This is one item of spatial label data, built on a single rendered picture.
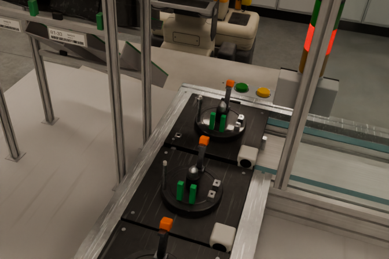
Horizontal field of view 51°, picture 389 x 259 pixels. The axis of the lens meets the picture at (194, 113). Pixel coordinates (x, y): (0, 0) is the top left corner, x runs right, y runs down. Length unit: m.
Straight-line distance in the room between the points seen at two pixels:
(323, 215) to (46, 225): 0.66
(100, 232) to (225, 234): 0.26
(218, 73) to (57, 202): 0.78
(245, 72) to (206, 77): 0.16
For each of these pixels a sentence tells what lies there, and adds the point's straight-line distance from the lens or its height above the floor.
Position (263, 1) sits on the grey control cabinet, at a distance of 4.14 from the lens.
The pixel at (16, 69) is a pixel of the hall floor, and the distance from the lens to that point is 3.33.
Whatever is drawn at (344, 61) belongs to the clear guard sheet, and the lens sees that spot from 0.80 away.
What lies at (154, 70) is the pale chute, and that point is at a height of 1.07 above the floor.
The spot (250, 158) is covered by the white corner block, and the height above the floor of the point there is 0.99.
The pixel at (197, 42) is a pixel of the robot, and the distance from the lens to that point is 1.81.
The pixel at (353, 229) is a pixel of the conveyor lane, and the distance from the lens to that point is 1.07.
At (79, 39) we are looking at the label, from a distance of 0.86.
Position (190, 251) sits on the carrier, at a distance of 0.85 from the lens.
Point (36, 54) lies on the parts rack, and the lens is 1.20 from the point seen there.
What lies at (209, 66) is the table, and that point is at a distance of 1.59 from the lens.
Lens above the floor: 1.67
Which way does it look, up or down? 38 degrees down
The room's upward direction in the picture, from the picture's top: 4 degrees clockwise
